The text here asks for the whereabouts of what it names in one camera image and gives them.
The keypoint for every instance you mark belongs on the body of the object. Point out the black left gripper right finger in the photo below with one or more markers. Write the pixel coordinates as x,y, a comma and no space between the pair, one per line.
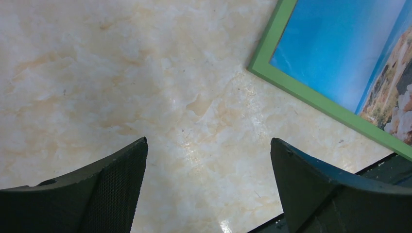
317,197

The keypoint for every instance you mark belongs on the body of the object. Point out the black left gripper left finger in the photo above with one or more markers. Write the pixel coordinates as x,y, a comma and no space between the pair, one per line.
98,198

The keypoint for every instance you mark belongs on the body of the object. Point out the green wooden picture frame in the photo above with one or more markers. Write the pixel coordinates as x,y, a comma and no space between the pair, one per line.
260,66

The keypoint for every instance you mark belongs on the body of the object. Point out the beach landscape photo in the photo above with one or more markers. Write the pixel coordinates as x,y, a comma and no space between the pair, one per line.
357,53

